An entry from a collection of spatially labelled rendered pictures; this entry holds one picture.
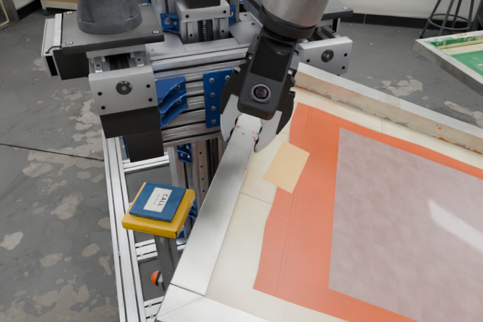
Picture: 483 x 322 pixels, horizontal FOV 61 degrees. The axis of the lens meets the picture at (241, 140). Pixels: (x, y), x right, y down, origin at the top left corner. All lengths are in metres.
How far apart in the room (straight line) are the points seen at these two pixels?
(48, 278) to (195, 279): 1.74
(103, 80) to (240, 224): 0.51
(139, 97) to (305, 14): 0.55
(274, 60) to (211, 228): 0.21
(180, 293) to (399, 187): 0.42
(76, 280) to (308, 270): 1.66
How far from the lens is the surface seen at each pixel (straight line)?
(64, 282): 2.11
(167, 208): 0.92
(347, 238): 0.59
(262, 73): 0.48
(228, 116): 0.58
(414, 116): 0.87
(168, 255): 1.07
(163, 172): 2.16
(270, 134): 0.58
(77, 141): 2.87
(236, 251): 0.51
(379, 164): 0.74
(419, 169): 0.79
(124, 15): 1.01
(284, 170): 0.63
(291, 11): 0.48
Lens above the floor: 1.64
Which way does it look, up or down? 38 degrees down
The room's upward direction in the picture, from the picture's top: straight up
